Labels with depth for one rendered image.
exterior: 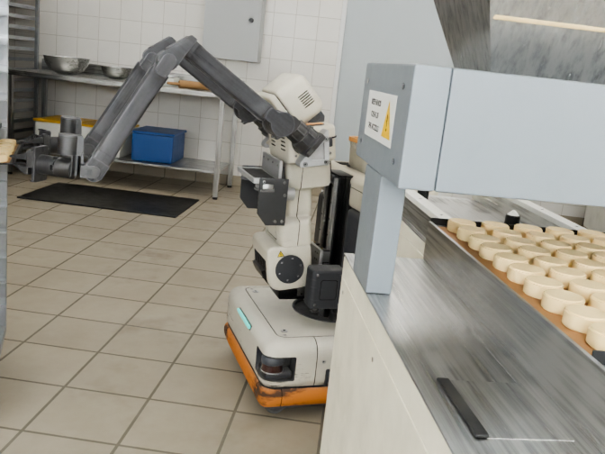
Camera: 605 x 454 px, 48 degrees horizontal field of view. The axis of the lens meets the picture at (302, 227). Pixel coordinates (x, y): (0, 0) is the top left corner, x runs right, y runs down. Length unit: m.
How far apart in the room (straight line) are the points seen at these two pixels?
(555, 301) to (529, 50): 0.35
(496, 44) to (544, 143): 0.15
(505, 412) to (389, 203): 0.39
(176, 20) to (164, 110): 0.82
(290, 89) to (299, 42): 4.08
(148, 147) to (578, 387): 5.42
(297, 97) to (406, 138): 1.41
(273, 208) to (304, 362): 0.52
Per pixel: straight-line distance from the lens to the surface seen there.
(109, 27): 6.75
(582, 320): 0.84
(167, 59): 2.02
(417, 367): 0.81
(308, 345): 2.30
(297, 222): 2.35
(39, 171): 2.09
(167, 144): 5.94
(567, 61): 1.04
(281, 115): 2.10
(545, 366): 0.83
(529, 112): 0.94
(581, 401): 0.76
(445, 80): 0.90
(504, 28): 0.98
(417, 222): 1.53
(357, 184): 2.37
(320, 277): 2.33
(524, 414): 0.76
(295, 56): 6.34
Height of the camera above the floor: 1.16
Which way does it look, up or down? 13 degrees down
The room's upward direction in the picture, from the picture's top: 6 degrees clockwise
